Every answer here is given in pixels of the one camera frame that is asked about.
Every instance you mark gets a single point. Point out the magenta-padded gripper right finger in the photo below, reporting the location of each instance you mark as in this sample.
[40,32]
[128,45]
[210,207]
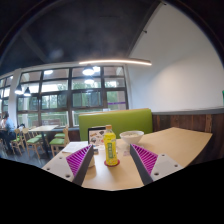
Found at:
[150,161]

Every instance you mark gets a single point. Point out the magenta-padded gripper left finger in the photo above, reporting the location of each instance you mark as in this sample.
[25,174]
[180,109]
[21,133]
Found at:
[77,160]

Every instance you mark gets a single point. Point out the yellow drink bottle orange cap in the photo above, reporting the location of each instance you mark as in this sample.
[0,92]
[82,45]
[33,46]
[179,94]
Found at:
[110,148]

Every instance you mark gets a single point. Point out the white printed paper sheet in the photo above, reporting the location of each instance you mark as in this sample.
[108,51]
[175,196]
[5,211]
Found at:
[75,146]

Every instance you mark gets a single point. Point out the small black phone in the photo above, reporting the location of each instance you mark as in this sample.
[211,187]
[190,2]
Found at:
[96,151]

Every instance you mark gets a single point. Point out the small printed card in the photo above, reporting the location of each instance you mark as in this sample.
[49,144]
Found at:
[126,153]

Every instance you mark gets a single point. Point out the dark laptop with stickers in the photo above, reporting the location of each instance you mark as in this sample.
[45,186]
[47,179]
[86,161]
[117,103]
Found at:
[96,136]

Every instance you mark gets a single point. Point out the white bowl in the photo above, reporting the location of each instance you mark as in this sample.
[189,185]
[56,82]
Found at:
[131,137]

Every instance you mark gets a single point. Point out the green upholstered bench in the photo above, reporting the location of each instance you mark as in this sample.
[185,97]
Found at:
[133,120]

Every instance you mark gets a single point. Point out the light wooden dining table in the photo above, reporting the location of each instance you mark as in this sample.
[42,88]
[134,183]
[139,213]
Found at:
[43,128]

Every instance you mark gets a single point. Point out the wooden chairs with green seats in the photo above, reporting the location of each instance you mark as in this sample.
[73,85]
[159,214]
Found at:
[33,141]

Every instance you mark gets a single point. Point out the large dark-framed window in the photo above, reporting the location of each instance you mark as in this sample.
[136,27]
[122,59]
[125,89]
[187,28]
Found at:
[86,98]

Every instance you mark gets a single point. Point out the person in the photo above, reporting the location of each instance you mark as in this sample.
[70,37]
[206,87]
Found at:
[8,128]

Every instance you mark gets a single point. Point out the round pendant ceiling lamps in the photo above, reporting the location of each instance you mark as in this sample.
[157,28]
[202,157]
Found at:
[88,70]

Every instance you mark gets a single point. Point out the long curved ceiling light strip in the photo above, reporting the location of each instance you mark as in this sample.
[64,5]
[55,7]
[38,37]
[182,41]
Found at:
[116,61]

